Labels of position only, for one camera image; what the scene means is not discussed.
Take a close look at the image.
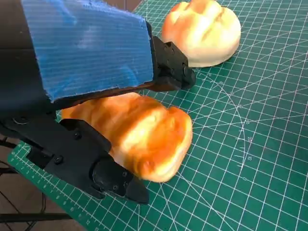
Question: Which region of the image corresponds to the black left hand blue tape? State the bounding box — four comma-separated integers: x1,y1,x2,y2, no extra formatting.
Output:
0,0,196,205

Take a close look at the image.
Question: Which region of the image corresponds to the rectangular toy bread loaf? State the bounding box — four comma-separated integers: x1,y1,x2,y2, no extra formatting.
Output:
61,92,193,183

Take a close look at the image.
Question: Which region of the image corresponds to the round toy bread bun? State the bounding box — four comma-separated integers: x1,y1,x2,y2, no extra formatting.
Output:
160,0,242,68

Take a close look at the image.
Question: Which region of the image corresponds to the green cutting mat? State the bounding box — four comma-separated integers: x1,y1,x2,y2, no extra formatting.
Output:
7,0,308,231

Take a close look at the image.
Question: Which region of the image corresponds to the black table frame bar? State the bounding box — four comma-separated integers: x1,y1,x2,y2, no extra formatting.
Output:
0,211,73,221

